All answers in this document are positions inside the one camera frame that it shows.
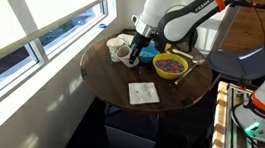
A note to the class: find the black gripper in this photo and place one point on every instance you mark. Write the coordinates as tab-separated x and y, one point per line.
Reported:
140	43

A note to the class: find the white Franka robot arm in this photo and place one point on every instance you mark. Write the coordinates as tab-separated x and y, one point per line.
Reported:
180	21

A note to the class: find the blue plastic bowl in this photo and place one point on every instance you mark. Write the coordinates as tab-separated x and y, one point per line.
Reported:
149	56

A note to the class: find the white mug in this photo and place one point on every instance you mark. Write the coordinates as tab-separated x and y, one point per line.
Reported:
115	50

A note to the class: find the yellow plastic bowl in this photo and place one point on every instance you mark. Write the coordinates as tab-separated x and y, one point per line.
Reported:
168	76

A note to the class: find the crumpled white paper napkin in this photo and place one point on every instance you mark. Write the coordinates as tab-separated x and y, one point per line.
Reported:
125	38

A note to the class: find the multicoloured beads heap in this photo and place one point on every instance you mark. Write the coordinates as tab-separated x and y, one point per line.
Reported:
170	65

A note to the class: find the white square paper napkin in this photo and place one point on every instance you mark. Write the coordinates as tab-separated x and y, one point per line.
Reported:
143	93

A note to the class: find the small blue sill object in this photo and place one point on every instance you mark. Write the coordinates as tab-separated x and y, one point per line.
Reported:
102	25

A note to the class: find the wooden spoon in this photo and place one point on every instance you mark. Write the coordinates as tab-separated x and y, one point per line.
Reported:
182	54

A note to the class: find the long metal serving spoon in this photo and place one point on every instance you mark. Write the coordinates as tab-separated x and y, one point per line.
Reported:
199	59

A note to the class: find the white box under table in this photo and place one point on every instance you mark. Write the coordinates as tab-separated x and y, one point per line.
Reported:
130	141

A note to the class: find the light wooden edge strip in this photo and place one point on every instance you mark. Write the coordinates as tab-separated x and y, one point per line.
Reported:
219	121

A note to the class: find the blue-grey upholstered chair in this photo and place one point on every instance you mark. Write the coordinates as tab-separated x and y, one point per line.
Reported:
248	64

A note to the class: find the white window frame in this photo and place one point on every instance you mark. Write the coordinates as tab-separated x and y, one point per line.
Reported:
37	44

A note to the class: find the aluminium mounting frame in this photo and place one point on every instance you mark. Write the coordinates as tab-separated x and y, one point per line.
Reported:
236	116

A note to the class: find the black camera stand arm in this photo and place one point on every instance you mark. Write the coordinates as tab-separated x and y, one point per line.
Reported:
262	6

